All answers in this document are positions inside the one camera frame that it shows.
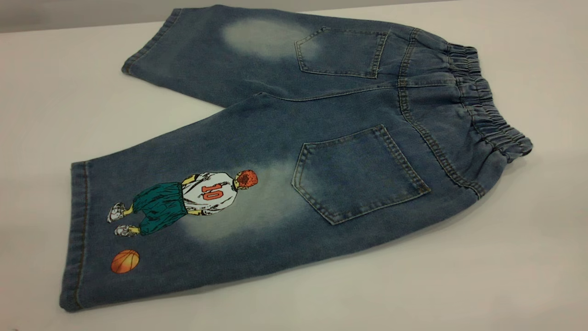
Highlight blue denim shorts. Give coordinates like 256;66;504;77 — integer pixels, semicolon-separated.
59;5;534;313

